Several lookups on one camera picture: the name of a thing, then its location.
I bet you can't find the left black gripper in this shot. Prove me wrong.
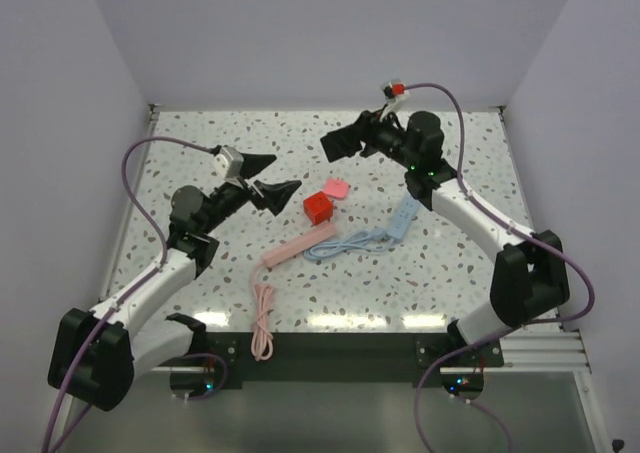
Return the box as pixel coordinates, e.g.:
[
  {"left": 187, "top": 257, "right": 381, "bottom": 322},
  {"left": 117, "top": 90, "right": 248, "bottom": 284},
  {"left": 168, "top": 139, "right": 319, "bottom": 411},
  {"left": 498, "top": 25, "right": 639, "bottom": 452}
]
[{"left": 200, "top": 153, "right": 300, "bottom": 235}]

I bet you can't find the aluminium frame rail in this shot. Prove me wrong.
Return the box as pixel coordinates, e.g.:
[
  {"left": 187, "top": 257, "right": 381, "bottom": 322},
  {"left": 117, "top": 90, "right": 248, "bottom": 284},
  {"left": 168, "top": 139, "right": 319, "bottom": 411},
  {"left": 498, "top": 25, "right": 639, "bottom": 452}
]
[{"left": 500, "top": 332, "right": 590, "bottom": 373}]

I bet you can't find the pink power strip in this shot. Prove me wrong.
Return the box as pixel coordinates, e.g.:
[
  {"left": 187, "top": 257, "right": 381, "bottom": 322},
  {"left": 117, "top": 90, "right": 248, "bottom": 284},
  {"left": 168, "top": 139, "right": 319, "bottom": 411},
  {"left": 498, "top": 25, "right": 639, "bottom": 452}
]
[{"left": 262, "top": 223, "right": 337, "bottom": 268}]

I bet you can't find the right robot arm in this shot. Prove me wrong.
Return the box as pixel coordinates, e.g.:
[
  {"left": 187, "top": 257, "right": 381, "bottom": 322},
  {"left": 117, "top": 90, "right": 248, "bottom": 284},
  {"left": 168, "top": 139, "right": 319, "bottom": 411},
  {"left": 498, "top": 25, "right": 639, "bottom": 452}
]
[{"left": 321, "top": 111, "right": 570, "bottom": 366}]

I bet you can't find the red cube plug adapter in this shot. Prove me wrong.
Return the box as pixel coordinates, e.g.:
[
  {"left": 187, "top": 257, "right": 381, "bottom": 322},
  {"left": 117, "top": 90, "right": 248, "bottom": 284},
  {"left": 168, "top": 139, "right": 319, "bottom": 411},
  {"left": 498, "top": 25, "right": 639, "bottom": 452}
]
[{"left": 303, "top": 191, "right": 334, "bottom": 226}]

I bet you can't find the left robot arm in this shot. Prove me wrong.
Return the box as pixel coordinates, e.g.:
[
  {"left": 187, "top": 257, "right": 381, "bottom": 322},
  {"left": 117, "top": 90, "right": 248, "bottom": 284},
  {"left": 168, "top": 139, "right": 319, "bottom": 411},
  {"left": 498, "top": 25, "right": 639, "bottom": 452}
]
[{"left": 47, "top": 147, "right": 302, "bottom": 411}]

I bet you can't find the pink power cord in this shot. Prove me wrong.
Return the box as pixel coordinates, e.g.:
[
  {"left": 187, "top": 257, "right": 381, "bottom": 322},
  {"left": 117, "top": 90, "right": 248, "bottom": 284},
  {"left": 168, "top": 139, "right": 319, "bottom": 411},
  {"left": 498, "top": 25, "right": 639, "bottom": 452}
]
[{"left": 249, "top": 262, "right": 277, "bottom": 362}]

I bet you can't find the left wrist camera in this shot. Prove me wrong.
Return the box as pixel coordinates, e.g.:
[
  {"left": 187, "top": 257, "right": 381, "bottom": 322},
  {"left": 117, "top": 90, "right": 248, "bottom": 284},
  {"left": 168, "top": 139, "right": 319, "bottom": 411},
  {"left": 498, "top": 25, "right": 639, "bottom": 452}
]
[{"left": 213, "top": 146, "right": 244, "bottom": 180}]

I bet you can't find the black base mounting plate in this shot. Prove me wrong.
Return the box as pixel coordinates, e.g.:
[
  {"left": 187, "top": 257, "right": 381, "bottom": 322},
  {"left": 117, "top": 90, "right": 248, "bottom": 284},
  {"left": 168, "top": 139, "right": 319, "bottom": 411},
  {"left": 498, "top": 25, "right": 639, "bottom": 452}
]
[{"left": 149, "top": 331, "right": 505, "bottom": 390}]

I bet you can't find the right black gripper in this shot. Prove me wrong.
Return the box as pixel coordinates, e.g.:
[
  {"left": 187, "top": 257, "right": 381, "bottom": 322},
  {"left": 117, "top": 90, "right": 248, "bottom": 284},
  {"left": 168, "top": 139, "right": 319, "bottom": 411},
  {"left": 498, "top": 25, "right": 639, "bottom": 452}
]
[{"left": 328, "top": 104, "right": 418, "bottom": 170}]

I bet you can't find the blue power cord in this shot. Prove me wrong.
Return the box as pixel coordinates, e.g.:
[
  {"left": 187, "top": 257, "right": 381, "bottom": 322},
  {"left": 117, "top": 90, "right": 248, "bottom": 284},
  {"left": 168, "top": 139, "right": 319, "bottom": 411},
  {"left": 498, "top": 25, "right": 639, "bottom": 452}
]
[{"left": 303, "top": 226, "right": 396, "bottom": 262}]

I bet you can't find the pink flat plug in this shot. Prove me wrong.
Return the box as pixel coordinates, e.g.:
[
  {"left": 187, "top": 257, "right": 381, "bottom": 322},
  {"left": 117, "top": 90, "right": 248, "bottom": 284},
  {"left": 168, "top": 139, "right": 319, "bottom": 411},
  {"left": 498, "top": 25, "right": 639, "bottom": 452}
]
[{"left": 322, "top": 178, "right": 350, "bottom": 200}]

